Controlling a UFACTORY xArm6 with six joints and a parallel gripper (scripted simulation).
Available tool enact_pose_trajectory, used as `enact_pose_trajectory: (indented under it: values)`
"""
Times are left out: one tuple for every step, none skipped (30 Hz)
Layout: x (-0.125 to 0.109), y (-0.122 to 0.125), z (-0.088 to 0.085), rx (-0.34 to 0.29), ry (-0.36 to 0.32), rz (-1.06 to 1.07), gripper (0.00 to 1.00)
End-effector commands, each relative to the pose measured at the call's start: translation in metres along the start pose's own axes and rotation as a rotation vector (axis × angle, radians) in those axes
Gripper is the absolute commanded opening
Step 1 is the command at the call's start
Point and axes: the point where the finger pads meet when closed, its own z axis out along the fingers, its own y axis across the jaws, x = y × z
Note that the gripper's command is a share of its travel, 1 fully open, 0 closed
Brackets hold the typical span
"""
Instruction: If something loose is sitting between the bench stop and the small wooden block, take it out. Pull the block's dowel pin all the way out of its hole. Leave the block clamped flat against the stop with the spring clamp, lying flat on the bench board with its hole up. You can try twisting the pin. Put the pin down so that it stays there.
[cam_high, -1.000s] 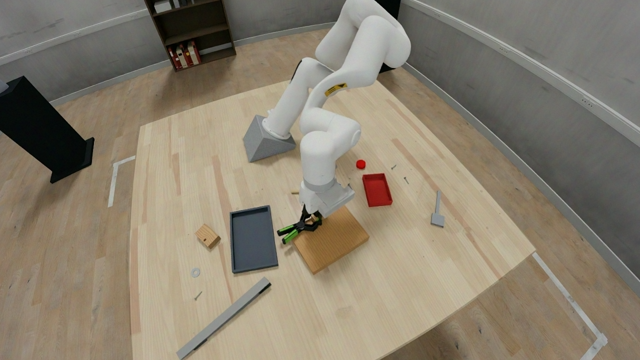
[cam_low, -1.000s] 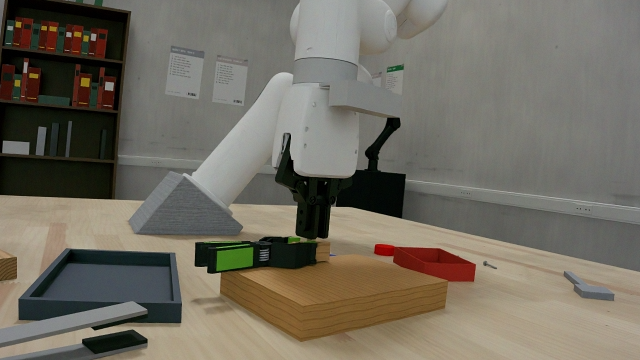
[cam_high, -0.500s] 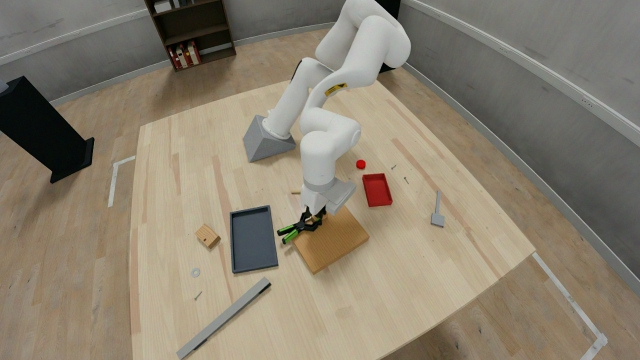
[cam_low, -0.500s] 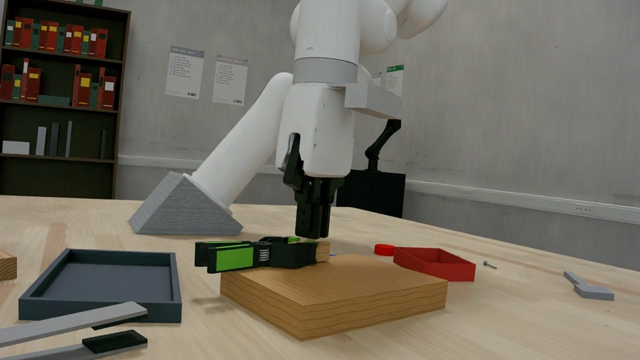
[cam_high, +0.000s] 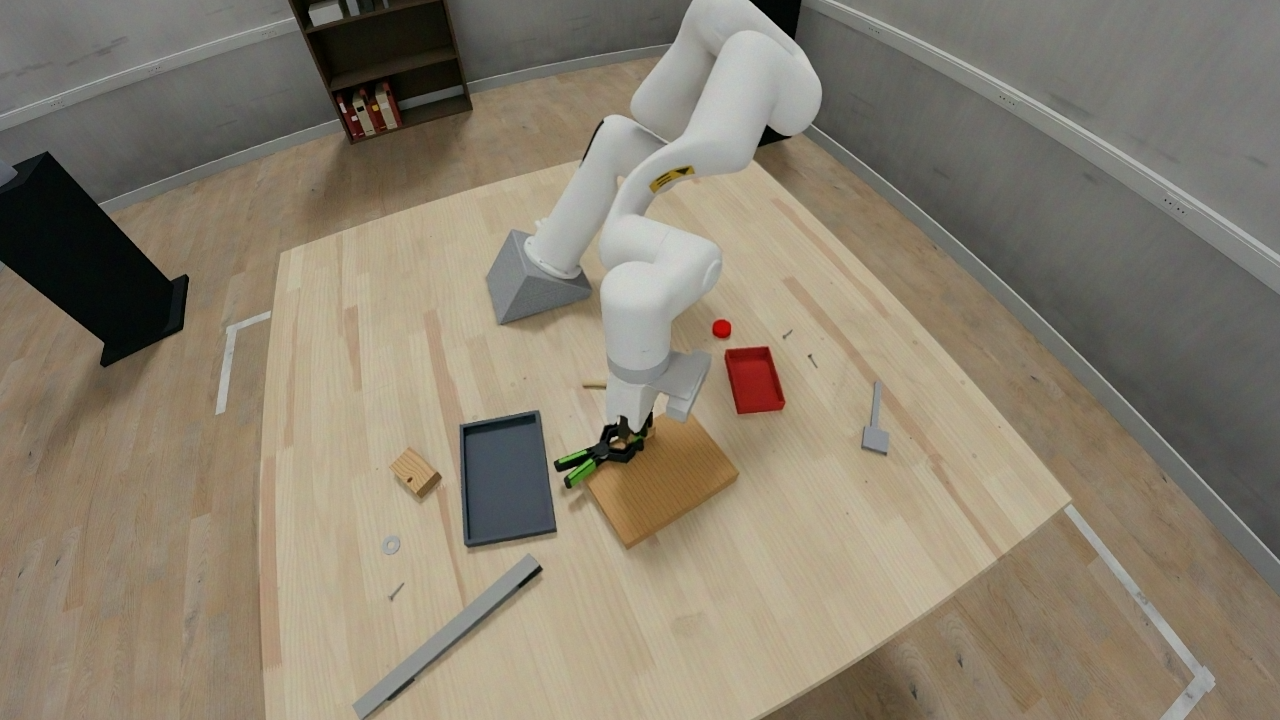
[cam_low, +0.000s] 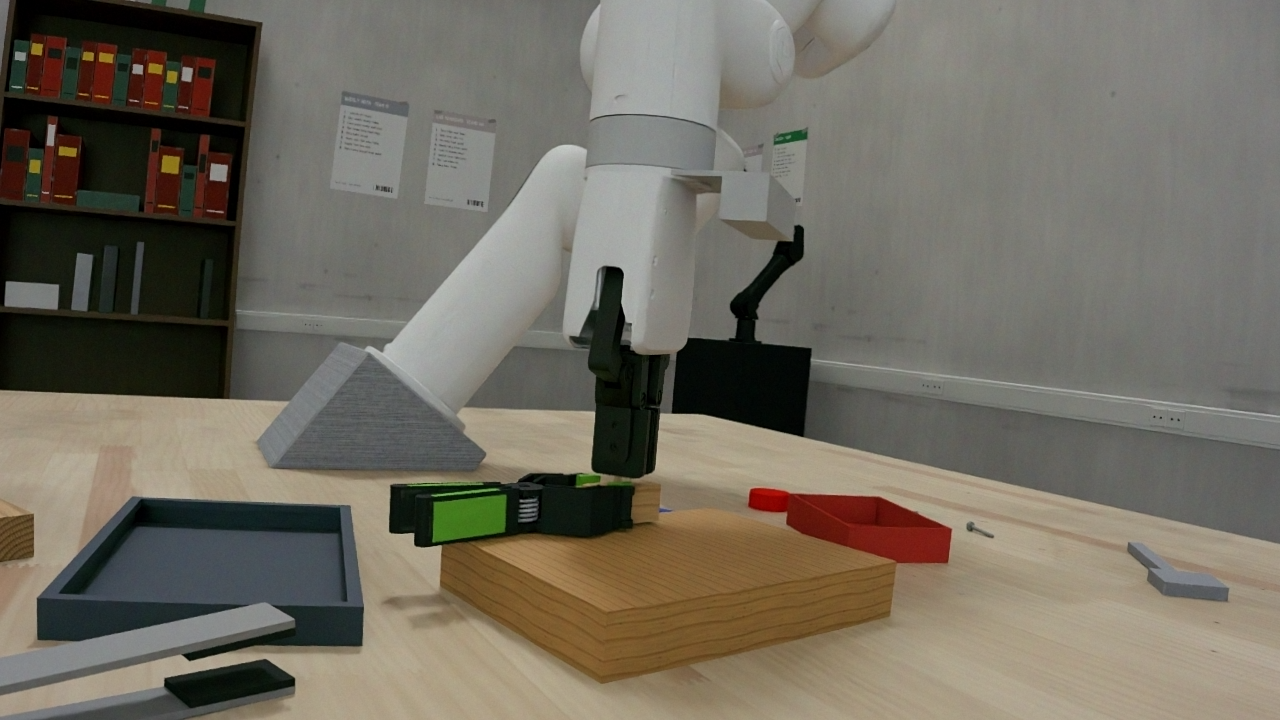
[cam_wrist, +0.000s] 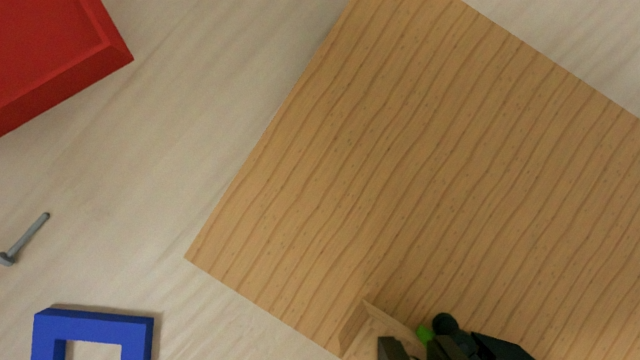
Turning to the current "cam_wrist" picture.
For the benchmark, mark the grey bolt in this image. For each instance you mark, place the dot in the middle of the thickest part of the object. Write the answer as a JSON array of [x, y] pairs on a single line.
[[7, 258]]

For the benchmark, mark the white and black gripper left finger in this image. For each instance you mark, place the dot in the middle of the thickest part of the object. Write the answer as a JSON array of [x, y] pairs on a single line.
[[390, 349]]

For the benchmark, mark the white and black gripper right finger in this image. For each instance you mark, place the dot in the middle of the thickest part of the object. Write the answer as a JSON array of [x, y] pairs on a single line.
[[444, 348]]

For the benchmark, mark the red shallow tray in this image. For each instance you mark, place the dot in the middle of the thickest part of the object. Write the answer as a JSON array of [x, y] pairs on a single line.
[[62, 36]]

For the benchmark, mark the small light wooden block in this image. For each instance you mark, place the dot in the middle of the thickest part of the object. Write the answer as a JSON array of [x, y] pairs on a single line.
[[358, 338]]

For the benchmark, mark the flat wooden board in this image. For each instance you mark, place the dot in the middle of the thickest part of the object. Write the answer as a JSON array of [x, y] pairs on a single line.
[[429, 161]]

